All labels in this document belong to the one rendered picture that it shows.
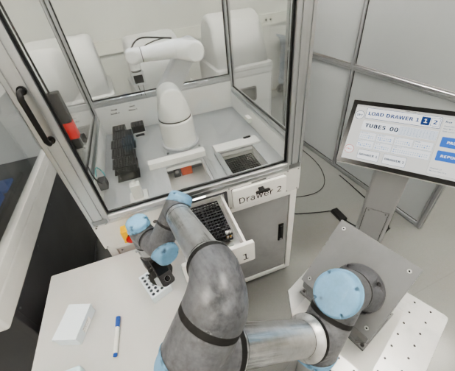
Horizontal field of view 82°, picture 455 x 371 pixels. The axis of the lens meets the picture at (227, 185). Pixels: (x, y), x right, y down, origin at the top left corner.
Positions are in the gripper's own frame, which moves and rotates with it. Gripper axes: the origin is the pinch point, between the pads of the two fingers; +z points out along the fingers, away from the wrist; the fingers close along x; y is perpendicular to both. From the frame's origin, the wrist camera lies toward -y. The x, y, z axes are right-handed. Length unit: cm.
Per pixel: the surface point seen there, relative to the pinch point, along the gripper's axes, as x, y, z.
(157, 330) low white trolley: 10.9, -10.6, 5.2
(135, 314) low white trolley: 14.8, 0.6, 5.2
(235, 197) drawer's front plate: -48, 12, -7
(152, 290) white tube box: 5.4, 3.1, 2.3
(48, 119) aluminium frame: 6, 35, -62
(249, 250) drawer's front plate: -31.4, -15.6, -7.3
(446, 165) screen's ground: -115, -50, -21
